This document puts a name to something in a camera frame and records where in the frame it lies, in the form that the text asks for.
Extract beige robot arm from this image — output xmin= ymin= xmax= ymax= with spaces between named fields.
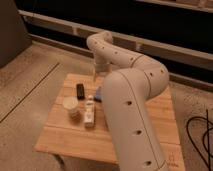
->
xmin=87 ymin=31 xmax=169 ymax=171

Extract black rectangular remote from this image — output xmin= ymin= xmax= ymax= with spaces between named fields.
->
xmin=76 ymin=84 xmax=85 ymax=100

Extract white tube bottle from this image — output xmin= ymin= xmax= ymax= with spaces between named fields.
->
xmin=84 ymin=95 xmax=95 ymax=127

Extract small tan cup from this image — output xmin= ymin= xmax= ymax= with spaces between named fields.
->
xmin=69 ymin=109 xmax=81 ymax=120

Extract wooden table board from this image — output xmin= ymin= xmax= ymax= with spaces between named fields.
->
xmin=35 ymin=74 xmax=185 ymax=171

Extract white shelf rail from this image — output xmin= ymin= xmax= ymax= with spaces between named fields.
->
xmin=18 ymin=9 xmax=213 ymax=71

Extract black floor cables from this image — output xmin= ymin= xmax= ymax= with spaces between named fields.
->
xmin=185 ymin=109 xmax=213 ymax=171

